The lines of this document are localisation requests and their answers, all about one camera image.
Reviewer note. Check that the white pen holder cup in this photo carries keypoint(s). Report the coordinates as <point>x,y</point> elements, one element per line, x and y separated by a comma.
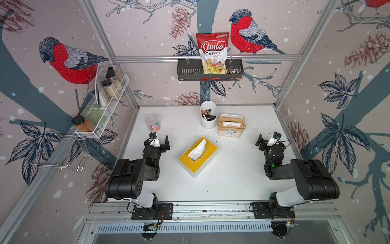
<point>209,105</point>

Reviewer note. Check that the clear plastic tissue box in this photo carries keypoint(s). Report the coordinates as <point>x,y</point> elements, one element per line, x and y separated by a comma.
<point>230,132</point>

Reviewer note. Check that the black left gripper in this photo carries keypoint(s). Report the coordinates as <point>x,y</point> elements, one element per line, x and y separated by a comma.
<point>162,147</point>

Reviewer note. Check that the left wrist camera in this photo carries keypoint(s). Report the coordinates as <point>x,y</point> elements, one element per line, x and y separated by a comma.
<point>153,139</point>

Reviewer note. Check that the orange spice jar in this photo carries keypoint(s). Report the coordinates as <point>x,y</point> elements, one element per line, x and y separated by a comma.
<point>82,124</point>

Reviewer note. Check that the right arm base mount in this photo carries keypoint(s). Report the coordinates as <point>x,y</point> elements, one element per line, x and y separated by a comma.
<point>271,210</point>

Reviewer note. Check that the red Chuba chips bag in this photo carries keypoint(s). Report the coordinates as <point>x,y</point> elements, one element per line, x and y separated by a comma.
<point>213,51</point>

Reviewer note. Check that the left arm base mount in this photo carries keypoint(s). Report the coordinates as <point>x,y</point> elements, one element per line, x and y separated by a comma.
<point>158,211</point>

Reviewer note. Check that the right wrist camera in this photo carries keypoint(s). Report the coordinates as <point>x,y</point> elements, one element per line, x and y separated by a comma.
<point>274,138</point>

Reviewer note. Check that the red marker pen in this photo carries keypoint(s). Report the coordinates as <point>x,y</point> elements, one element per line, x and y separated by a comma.
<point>203,115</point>

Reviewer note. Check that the green jar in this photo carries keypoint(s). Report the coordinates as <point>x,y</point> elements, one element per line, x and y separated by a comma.
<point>94,114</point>

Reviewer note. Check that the black clip in cup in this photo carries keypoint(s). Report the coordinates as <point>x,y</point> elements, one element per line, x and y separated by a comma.
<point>208,115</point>

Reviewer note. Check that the white rectangular bin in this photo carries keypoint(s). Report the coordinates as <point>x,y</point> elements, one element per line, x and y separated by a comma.
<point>194,168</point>

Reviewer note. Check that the yellow plastic lid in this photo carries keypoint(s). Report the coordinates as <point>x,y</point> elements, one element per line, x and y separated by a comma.
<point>196,158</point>

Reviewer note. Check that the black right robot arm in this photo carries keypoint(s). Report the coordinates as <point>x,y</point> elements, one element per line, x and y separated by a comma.
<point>312,179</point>

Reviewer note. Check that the beige spice bottle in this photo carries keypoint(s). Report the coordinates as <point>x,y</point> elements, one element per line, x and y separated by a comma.
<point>110,89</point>
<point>112,76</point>

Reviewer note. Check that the metal wire hook rack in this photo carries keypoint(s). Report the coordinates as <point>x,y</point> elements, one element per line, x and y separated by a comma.
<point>71,154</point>

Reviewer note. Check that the clear jar with candies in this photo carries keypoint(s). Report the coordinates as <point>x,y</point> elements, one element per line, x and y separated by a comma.
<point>152,123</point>

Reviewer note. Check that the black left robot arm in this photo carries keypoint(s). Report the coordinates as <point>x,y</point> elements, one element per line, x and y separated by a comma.
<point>127,177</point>

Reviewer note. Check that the black wire wall basket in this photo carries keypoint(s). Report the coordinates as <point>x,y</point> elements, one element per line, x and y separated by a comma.
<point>192,70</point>

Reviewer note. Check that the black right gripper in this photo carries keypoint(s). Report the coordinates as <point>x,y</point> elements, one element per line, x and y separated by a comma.
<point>263,144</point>

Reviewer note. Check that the white wire spice rack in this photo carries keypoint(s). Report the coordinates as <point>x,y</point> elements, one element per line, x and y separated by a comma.
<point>104,101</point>

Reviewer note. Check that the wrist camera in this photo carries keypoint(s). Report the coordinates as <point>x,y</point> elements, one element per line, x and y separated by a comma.
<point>153,139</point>
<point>274,138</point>

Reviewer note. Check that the beige spice bottle back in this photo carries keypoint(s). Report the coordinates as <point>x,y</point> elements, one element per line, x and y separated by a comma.
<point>112,76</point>

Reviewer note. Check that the bamboo tissue box lid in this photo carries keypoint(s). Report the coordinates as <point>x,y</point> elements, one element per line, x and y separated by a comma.
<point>232,119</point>

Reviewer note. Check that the blue white tissue pack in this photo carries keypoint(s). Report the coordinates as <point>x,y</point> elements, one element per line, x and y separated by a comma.
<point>198,151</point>

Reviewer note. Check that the beige spice bottle front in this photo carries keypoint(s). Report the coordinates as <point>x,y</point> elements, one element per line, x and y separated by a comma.
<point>110,89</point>

